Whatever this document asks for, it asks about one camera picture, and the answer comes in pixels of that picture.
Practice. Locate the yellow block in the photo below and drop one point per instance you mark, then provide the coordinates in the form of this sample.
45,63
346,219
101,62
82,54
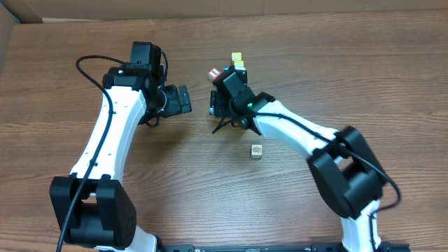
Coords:
238,63
236,56

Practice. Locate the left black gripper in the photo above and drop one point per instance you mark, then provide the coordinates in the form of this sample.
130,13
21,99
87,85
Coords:
173,104

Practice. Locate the far yellow block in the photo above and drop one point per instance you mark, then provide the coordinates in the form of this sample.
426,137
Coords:
236,56

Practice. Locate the red letter block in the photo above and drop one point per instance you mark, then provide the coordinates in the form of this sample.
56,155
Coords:
213,74

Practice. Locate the blue-faced wooden block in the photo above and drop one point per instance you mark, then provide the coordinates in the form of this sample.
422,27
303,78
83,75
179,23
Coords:
256,151

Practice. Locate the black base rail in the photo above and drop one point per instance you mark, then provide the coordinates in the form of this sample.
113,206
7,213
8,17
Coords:
319,247

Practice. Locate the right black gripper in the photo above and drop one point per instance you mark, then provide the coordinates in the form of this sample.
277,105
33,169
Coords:
218,103

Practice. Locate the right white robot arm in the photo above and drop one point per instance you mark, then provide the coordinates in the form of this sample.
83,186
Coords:
347,174

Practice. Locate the near yellow block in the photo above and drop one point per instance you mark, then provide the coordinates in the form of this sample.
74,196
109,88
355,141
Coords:
238,63

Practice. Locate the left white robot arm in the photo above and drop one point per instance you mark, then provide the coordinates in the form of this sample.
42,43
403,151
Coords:
92,208

